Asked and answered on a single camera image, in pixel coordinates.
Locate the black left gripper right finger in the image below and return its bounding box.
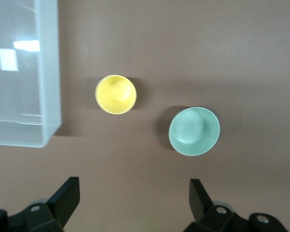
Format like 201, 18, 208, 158
183, 178, 287, 232

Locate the mint green bowl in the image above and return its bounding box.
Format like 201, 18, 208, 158
168, 106, 221, 157

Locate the translucent plastic bin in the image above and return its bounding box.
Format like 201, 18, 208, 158
0, 0, 62, 148

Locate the yellow cup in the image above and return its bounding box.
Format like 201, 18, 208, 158
95, 74, 138, 115

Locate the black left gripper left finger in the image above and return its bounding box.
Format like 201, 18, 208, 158
0, 176, 81, 232

